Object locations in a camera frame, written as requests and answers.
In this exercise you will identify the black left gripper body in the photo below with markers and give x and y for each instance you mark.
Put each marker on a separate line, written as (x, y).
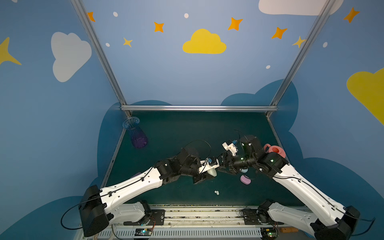
(199, 175)

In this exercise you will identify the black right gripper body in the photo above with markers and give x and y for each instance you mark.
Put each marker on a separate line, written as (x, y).
(228, 162)

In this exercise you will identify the white earbud charging case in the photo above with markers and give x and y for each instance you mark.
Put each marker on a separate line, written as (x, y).
(212, 172)

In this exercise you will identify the pink earbud charging case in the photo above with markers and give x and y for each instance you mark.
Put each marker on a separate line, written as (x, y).
(245, 180)

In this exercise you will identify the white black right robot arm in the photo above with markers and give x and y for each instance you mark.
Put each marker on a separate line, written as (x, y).
(326, 220)

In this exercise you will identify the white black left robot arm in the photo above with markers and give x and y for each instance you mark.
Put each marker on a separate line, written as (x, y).
(98, 207)

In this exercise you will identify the pink toy watering can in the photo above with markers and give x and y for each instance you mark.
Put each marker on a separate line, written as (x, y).
(275, 149)

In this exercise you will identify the purple ribbed glass vase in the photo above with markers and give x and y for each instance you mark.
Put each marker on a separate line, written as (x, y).
(138, 138)

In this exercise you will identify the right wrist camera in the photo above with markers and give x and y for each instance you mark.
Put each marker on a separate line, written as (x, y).
(231, 146)

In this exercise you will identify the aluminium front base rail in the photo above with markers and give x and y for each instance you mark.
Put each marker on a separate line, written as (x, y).
(187, 222)

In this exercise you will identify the aluminium back frame rail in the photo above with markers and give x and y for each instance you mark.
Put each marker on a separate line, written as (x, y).
(200, 108)

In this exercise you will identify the aluminium left frame post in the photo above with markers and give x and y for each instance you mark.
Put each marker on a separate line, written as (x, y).
(87, 24)

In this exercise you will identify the aluminium frame post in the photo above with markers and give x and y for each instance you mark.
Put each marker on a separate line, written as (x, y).
(87, 24)
(304, 49)

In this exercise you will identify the aluminium right frame post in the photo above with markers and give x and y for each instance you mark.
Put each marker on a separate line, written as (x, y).
(304, 49)

